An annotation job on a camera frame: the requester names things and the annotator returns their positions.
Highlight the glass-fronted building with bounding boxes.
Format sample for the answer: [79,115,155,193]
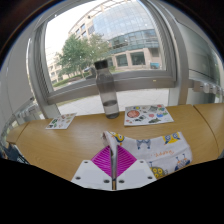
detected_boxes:
[68,0,165,72]

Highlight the small sticker sheet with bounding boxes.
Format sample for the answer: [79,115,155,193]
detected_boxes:
[45,112,78,130]

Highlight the dark chair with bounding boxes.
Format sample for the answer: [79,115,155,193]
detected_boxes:
[0,142,29,165]

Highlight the green tree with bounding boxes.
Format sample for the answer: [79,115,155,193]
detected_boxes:
[56,33,112,80]

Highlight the large sticker sheet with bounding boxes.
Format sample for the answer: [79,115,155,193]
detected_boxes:
[123,104,175,127]

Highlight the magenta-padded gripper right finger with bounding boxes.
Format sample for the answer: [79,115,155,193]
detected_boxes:
[116,145,158,191]

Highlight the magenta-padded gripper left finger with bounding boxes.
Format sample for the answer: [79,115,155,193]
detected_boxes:
[70,145,114,191]

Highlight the white wall socket rail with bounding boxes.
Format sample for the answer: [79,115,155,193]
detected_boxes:
[13,99,42,125]
[188,79,224,98]

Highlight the frosted side window pane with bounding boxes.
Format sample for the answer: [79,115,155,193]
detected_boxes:
[176,19,224,83]

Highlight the clear grey water bottle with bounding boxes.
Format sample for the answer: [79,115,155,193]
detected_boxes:
[93,59,120,120]

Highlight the grey framed window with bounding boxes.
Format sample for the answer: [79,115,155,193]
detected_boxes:
[28,0,188,113]

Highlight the white cartoon-print towel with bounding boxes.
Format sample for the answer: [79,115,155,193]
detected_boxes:
[101,130,194,181]

